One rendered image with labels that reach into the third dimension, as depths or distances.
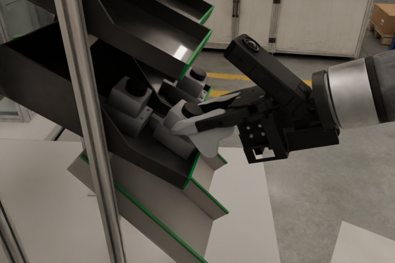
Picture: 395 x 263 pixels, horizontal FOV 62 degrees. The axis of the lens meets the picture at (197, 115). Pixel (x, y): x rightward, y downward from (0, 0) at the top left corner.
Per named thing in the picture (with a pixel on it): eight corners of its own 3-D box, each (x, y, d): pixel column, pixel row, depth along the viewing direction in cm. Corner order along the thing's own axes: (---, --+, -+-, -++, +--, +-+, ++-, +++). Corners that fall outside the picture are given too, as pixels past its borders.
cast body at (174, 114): (197, 147, 52) (217, 114, 48) (186, 161, 48) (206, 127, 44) (154, 117, 53) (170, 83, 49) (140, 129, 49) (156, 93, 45)
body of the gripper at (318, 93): (243, 165, 43) (341, 152, 37) (219, 106, 40) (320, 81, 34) (257, 138, 49) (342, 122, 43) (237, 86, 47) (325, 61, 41)
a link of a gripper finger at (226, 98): (198, 141, 52) (246, 138, 46) (184, 108, 51) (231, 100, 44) (208, 132, 54) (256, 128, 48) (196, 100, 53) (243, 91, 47)
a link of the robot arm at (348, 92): (365, 68, 32) (362, 49, 39) (317, 80, 34) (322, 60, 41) (382, 135, 34) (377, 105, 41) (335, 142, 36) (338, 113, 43)
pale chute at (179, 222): (212, 219, 65) (229, 211, 63) (197, 280, 54) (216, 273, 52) (107, 122, 59) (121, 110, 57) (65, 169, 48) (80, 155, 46)
